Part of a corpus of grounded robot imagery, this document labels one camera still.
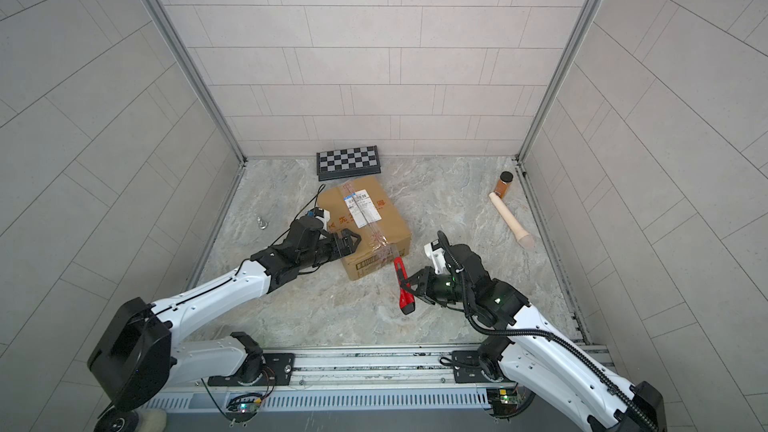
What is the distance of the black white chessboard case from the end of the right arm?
0.53m

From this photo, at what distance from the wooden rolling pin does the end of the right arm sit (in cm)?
38

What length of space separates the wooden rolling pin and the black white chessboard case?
0.45 m

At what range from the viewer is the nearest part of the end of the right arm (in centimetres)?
55

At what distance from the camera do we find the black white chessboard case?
3.63 feet

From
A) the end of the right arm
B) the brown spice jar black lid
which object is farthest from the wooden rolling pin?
the end of the right arm
